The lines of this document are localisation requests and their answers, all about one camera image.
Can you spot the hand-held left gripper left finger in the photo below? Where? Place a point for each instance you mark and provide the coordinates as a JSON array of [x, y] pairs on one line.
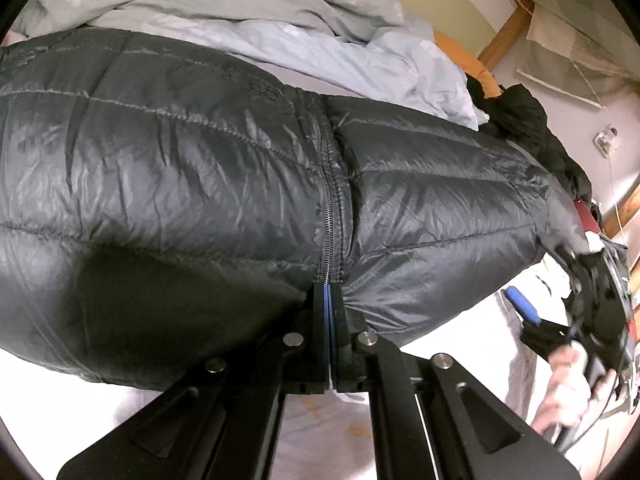
[[320, 320]]

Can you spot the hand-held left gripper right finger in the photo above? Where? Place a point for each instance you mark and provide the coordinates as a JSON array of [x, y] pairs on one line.
[[337, 320]]

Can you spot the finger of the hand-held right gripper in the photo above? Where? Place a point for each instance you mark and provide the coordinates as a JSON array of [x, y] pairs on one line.
[[522, 305], [565, 260]]

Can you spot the black puffer jacket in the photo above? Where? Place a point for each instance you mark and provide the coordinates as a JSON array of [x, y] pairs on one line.
[[200, 160]]

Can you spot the person's right hand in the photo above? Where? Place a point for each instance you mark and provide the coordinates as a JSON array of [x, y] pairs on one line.
[[565, 390]]

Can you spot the red object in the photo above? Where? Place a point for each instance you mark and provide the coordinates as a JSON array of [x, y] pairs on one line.
[[587, 217]]

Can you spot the black crumpled garment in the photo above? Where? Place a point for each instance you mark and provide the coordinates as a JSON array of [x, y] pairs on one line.
[[525, 115]]

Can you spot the orange pillow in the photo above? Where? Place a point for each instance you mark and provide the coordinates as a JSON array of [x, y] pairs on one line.
[[480, 72]]

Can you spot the hanging roller blind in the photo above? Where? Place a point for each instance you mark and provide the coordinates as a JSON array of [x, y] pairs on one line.
[[565, 52]]

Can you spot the white bed sheet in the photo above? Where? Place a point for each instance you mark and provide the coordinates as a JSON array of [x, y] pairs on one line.
[[100, 420]]

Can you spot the light grey-blue duvet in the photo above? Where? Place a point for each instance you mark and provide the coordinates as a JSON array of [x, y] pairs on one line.
[[250, 0]]

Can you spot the white wall socket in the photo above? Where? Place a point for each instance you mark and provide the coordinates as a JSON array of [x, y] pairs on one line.
[[607, 137]]

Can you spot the wooden bed frame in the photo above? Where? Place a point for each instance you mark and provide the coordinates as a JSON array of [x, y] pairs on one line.
[[507, 27]]

